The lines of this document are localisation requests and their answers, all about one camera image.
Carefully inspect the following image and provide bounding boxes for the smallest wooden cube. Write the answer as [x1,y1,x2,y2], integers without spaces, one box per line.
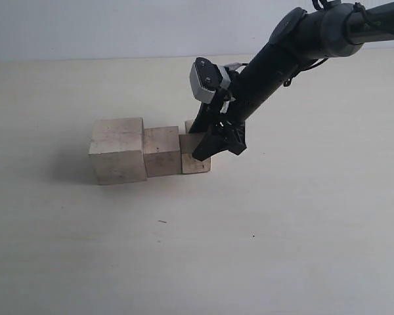
[185,119,203,135]

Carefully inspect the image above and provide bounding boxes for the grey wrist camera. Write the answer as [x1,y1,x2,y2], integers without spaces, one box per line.
[189,57,231,104]

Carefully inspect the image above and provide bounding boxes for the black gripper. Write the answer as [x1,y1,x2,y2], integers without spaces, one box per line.
[188,43,299,161]

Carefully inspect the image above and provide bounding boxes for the medium-small wooden cube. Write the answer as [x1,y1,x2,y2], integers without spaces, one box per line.
[179,133,211,175]

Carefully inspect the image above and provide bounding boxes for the black cable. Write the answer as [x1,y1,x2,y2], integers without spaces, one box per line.
[282,0,394,88]

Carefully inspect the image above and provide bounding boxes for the second largest wooden cube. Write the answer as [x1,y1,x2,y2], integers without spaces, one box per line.
[144,126,182,177]

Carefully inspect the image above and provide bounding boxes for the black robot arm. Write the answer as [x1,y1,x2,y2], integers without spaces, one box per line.
[189,1,394,161]

